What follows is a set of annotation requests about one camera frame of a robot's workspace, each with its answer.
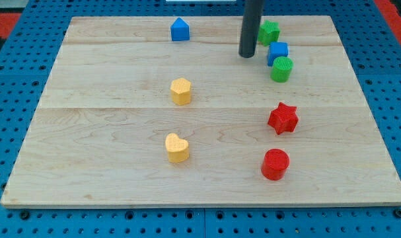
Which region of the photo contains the yellow heart block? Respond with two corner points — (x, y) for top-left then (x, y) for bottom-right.
(165, 133), (190, 163)

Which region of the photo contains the yellow pentagon block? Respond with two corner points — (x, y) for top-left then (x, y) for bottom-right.
(170, 78), (192, 106)

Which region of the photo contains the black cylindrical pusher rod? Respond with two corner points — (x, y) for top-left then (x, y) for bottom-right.
(238, 0), (265, 58)

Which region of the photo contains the red cylinder block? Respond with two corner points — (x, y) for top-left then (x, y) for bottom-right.
(260, 148), (290, 180)

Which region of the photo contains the light wooden board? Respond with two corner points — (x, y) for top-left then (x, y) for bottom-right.
(1, 16), (401, 209)

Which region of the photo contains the green cylinder block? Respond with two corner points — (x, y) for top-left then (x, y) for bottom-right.
(270, 56), (294, 83)

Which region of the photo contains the blue cube block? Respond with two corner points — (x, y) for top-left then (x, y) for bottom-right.
(268, 42), (289, 66)

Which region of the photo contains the green star block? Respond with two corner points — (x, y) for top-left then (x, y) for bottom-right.
(258, 20), (280, 46)

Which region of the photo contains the blue house-shaped block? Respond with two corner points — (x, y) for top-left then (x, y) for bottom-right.
(170, 17), (190, 42)

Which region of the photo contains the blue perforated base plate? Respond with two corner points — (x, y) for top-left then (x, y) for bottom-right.
(0, 0), (401, 237)

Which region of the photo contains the red star block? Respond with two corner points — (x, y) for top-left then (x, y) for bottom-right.
(268, 102), (299, 135)

